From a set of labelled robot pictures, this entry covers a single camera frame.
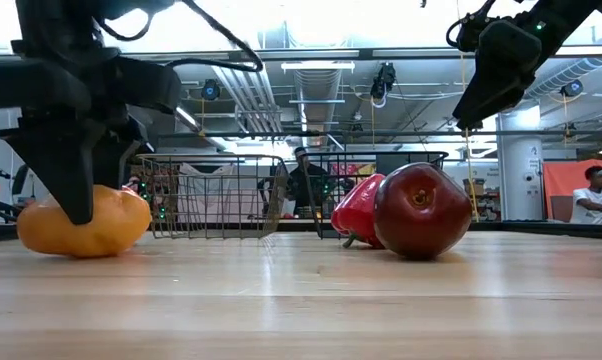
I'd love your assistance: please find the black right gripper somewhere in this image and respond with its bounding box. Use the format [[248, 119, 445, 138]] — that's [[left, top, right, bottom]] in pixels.
[[453, 9, 565, 131]]

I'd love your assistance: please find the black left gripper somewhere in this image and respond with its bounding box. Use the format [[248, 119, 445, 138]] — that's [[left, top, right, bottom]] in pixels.
[[0, 47, 182, 226]]

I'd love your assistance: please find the plain orange bell pepper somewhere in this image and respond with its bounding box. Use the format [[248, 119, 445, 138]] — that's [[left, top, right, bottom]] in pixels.
[[16, 184, 153, 259]]

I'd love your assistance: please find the dark red apple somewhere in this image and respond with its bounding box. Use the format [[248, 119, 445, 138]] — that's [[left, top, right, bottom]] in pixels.
[[373, 161, 474, 261]]

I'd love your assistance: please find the red bell pepper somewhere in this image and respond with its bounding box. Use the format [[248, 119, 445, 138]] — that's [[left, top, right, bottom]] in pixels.
[[329, 173, 388, 250]]

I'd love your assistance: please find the black monitor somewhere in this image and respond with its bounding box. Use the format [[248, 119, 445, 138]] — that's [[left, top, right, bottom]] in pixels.
[[11, 163, 31, 196]]

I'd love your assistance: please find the black round ceiling device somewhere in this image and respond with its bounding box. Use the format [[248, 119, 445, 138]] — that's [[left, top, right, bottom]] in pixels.
[[200, 78, 222, 102], [560, 78, 585, 99]]

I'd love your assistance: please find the white column with signs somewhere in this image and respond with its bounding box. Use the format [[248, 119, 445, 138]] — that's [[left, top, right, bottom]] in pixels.
[[497, 105, 545, 222]]

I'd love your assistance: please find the black horizontal pipe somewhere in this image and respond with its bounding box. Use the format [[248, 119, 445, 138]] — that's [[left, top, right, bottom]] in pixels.
[[155, 129, 602, 140]]

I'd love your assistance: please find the orange fabric partition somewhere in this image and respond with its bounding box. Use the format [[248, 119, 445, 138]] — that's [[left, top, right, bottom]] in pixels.
[[543, 159, 602, 224]]

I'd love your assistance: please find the person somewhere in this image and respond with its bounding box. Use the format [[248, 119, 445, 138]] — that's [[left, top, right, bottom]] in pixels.
[[285, 146, 332, 220], [569, 165, 602, 225]]

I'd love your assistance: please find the white ceiling light fixture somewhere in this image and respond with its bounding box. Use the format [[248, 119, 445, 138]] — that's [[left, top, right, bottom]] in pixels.
[[280, 61, 356, 74]]

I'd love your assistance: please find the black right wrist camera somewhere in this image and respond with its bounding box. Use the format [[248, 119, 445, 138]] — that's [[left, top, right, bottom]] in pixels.
[[445, 9, 487, 54]]

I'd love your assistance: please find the ribbed silver air duct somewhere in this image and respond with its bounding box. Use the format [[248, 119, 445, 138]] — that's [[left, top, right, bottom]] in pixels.
[[523, 56, 602, 100]]

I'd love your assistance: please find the yellow hanging cable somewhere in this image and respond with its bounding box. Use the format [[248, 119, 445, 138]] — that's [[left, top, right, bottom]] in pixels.
[[454, 0, 481, 222]]

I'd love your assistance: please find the black hanging cable reel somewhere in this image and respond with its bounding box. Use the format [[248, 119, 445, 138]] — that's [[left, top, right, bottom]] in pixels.
[[369, 62, 397, 101]]

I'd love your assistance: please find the black overhead frame beam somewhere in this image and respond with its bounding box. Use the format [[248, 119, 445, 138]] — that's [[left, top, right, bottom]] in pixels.
[[120, 46, 602, 65]]

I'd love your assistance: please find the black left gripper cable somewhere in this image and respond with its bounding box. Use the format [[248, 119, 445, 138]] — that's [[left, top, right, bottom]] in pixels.
[[95, 0, 265, 74]]

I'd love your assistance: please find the silver round ceiling duct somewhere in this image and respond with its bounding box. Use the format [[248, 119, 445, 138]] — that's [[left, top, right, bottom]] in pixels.
[[293, 69, 343, 149]]

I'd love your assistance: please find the bronze wire basket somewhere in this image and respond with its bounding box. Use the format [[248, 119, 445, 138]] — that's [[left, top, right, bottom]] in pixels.
[[133, 152, 292, 240]]

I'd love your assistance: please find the black wire basket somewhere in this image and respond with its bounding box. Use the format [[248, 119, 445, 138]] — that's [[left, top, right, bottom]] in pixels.
[[298, 151, 450, 240]]

